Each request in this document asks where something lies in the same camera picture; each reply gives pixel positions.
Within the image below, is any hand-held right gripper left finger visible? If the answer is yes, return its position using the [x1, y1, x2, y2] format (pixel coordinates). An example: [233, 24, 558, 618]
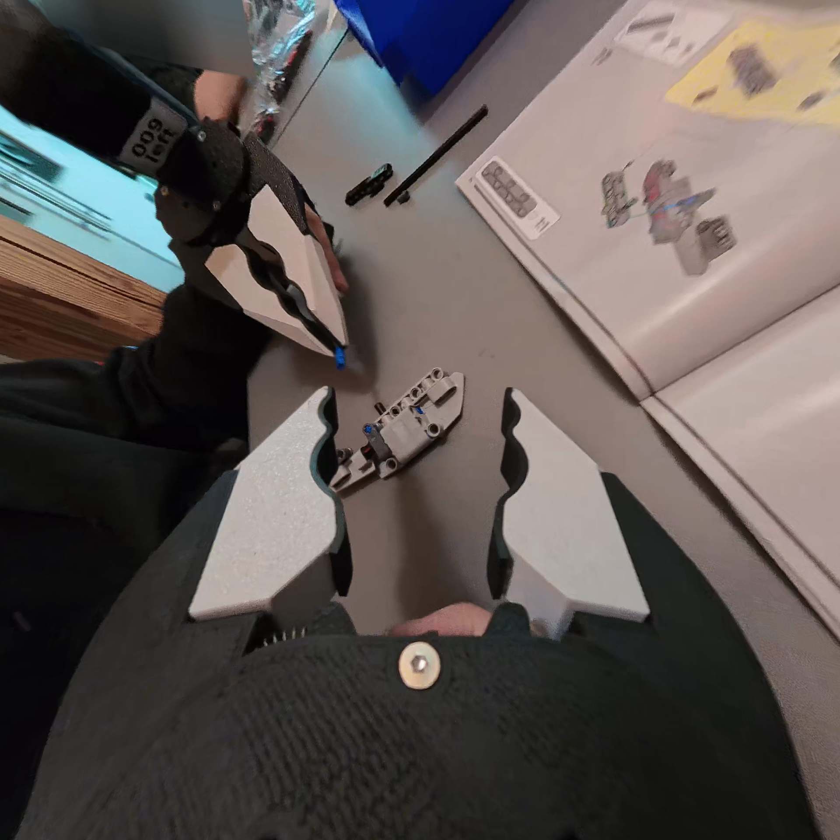
[188, 386, 355, 623]

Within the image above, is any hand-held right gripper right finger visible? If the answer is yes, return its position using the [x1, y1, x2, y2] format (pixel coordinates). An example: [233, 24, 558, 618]
[487, 387, 652, 642]

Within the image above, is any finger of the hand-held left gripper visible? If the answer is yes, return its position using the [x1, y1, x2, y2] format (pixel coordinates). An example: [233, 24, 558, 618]
[244, 182, 350, 349]
[203, 241, 339, 358]

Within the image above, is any grey toy brick assembly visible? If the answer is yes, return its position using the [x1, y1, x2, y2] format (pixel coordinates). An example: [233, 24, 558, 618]
[328, 369, 467, 493]

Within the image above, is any person's left forearm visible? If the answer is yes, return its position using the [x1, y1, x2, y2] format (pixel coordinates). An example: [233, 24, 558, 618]
[108, 282, 273, 454]

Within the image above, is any grey desk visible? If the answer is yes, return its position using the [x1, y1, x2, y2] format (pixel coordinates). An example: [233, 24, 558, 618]
[246, 33, 840, 840]

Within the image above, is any person's left hand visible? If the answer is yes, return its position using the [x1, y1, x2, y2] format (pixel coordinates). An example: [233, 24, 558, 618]
[305, 210, 350, 294]

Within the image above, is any person's right hand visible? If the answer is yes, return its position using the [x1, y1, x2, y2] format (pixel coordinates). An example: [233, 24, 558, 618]
[387, 602, 494, 637]

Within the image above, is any short black toy beam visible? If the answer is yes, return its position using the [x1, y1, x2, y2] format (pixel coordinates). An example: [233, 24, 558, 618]
[344, 163, 395, 207]

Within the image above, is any bag of black red parts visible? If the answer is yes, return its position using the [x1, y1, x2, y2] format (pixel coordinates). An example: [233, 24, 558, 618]
[252, 29, 315, 142]

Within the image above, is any long black toy axle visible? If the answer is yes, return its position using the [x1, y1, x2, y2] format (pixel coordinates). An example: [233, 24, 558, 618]
[384, 104, 490, 207]

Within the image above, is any wooden beam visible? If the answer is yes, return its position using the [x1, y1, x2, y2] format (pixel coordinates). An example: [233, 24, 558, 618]
[0, 217, 173, 363]

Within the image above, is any black rose print hoodie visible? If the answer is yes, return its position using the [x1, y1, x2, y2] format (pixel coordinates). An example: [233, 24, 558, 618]
[0, 357, 253, 840]

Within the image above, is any blue plastic bin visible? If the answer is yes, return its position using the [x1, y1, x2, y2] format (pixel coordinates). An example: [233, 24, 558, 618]
[331, 0, 519, 89]

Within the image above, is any open instruction booklet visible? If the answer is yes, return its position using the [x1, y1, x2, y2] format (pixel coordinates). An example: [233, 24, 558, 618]
[455, 0, 840, 641]

